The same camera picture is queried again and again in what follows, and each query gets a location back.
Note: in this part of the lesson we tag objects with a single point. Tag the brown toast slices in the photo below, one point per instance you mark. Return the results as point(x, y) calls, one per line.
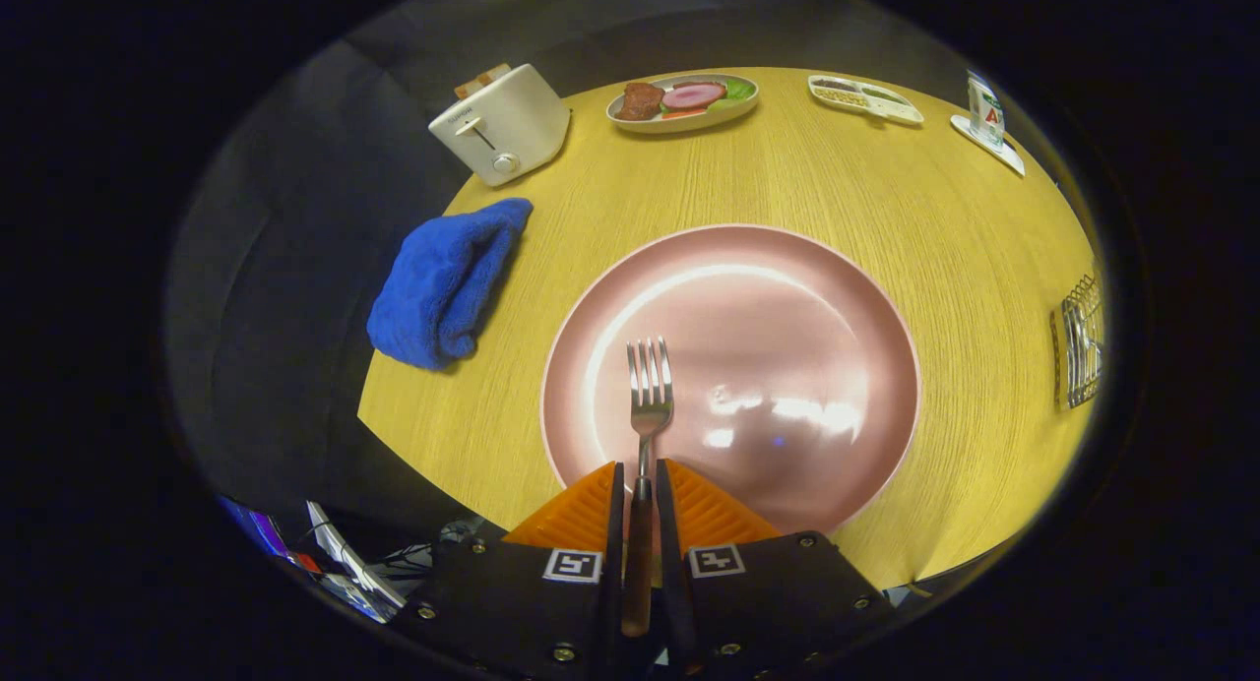
point(482, 79)

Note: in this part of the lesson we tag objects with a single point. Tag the plate of mixed food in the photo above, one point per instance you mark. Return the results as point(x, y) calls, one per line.
point(679, 100)

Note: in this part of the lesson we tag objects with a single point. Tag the white square coaster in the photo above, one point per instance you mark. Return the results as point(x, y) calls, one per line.
point(994, 154)

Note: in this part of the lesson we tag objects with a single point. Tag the pink plate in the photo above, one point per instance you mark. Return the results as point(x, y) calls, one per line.
point(768, 327)

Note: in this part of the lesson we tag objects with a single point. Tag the white divided bean tray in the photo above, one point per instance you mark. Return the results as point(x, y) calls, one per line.
point(866, 98)

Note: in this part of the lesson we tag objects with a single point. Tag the white toaster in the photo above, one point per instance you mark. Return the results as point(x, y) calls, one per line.
point(507, 125)

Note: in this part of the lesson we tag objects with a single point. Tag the blue cloth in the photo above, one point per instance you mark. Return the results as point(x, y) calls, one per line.
point(443, 287)

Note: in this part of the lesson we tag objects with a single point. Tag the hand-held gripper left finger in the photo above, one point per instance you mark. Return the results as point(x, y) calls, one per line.
point(616, 524)

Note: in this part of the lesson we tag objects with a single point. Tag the white green-label bottle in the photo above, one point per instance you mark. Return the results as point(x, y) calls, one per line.
point(985, 115)

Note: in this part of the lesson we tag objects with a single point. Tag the mixed coloured clutter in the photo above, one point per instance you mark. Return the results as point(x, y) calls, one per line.
point(340, 553)

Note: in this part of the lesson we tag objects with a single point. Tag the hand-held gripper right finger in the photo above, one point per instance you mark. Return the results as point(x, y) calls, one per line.
point(667, 524)

